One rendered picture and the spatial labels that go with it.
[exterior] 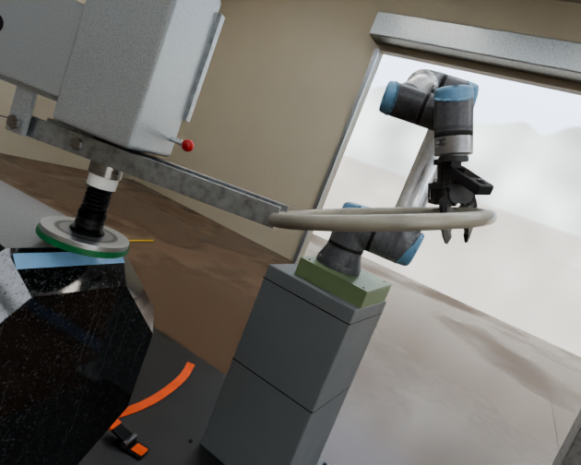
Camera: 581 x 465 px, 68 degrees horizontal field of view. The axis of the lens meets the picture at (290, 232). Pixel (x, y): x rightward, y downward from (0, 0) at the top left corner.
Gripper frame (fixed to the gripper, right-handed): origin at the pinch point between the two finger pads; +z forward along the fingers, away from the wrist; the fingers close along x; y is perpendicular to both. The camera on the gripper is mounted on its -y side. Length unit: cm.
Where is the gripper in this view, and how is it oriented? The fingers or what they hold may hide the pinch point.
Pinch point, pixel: (458, 238)
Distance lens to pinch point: 113.3
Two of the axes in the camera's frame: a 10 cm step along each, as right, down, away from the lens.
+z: 0.2, 10.0, 0.8
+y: -3.4, -0.7, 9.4
